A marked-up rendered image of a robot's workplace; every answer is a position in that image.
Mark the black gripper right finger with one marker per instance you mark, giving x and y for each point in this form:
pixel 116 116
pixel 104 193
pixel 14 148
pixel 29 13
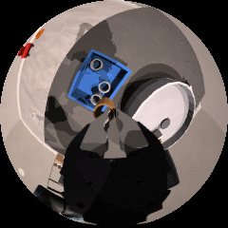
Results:
pixel 136 137

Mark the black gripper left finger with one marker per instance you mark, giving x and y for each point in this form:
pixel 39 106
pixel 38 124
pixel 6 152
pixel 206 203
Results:
pixel 92 138

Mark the blue crate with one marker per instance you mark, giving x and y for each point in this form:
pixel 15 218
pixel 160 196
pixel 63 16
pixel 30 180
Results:
pixel 87 79

